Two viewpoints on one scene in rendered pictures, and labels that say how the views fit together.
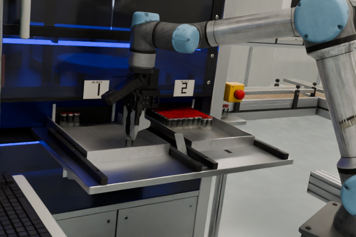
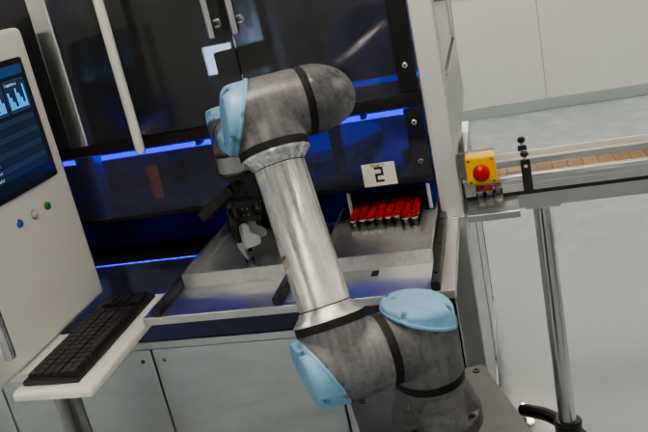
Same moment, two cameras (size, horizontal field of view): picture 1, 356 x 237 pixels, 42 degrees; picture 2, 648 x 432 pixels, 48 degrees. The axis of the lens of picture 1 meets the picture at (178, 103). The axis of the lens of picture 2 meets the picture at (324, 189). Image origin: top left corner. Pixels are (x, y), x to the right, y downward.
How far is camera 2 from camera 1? 1.34 m
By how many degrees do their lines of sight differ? 48
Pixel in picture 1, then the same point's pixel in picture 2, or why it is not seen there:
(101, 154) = (199, 278)
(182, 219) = not seen: hidden behind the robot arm
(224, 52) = (435, 113)
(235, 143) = (395, 259)
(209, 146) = (349, 266)
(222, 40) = not seen: hidden behind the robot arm
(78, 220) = (281, 343)
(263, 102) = (591, 171)
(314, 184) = not seen: outside the picture
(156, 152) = (268, 275)
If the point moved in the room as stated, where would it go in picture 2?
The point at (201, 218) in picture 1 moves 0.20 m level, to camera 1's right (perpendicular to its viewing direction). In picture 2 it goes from (475, 358) to (542, 377)
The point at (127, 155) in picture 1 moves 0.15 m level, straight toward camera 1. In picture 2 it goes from (230, 279) to (181, 308)
